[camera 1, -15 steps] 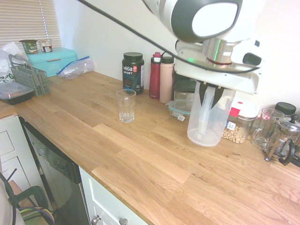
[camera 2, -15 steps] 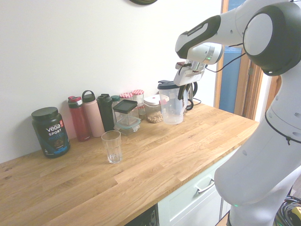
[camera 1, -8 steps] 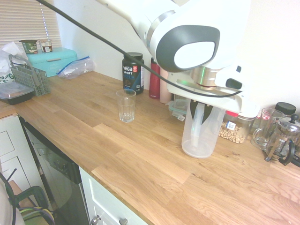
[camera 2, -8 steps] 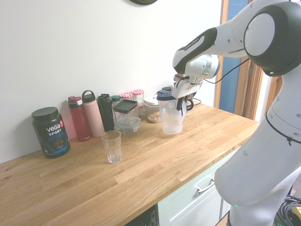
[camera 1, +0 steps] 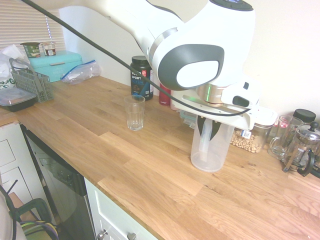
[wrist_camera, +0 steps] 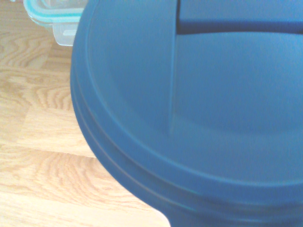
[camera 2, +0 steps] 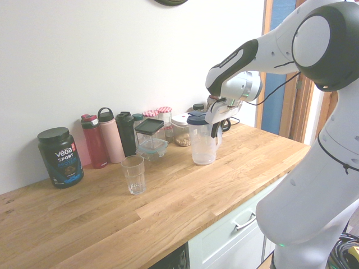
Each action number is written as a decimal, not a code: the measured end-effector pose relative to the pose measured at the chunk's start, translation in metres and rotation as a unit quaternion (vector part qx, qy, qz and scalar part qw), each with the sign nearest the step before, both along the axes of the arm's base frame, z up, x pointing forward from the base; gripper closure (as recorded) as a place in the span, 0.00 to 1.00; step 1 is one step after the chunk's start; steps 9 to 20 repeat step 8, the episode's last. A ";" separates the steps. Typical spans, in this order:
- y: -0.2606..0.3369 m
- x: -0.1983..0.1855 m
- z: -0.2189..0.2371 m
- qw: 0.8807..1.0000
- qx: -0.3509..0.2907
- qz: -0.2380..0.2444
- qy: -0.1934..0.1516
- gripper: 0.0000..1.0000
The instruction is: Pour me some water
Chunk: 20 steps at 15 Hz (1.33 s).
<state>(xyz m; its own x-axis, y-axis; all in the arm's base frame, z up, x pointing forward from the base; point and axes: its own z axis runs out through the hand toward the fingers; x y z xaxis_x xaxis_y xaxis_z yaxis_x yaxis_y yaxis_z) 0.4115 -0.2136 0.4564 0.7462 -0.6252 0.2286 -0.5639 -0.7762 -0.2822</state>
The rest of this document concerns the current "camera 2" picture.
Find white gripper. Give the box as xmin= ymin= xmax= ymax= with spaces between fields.
xmin=205 ymin=98 xmax=243 ymax=138

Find clear plastic pitcher blue lid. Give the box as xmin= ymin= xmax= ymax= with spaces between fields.
xmin=187 ymin=110 xmax=224 ymax=166

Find pink water bottle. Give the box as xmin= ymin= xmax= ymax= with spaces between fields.
xmin=97 ymin=107 xmax=126 ymax=164

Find red water bottle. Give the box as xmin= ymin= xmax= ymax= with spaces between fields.
xmin=81 ymin=114 xmax=109 ymax=169

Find white lid container with nuts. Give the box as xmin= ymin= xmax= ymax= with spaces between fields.
xmin=171 ymin=114 xmax=193 ymax=147

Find blue door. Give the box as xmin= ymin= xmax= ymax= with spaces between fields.
xmin=263 ymin=0 xmax=298 ymax=138

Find glass food container clip lid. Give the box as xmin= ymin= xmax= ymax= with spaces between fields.
xmin=135 ymin=138 xmax=169 ymax=163

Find clear canister black square lid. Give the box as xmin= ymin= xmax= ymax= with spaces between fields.
xmin=134 ymin=118 xmax=165 ymax=149

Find clear bottle green lid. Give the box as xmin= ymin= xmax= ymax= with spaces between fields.
xmin=132 ymin=113 xmax=145 ymax=149

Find black shaker bottle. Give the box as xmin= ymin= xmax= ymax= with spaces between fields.
xmin=115 ymin=111 xmax=137 ymax=157

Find clear drinking glass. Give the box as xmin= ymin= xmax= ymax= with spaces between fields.
xmin=120 ymin=155 xmax=146 ymax=196

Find pale green cabinet drawer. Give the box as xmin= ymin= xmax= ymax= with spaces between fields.
xmin=187 ymin=175 xmax=289 ymax=269

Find dark built-in appliance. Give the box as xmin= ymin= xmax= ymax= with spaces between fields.
xmin=145 ymin=242 xmax=191 ymax=269

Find black Vega protein tub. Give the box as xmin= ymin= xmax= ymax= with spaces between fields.
xmin=38 ymin=127 xmax=85 ymax=189

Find yellow box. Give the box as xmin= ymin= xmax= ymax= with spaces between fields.
xmin=346 ymin=246 xmax=359 ymax=263

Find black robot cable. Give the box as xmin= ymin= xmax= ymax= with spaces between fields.
xmin=243 ymin=71 xmax=302 ymax=106

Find wooden door frame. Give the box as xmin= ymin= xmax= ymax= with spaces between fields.
xmin=255 ymin=0 xmax=340 ymax=146

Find white drawer handle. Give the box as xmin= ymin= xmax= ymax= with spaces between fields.
xmin=232 ymin=210 xmax=260 ymax=231

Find black round wall clock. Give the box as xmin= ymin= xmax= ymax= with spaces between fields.
xmin=153 ymin=0 xmax=189 ymax=6

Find coiled black cables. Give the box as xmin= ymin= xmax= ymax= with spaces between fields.
xmin=329 ymin=231 xmax=359 ymax=269

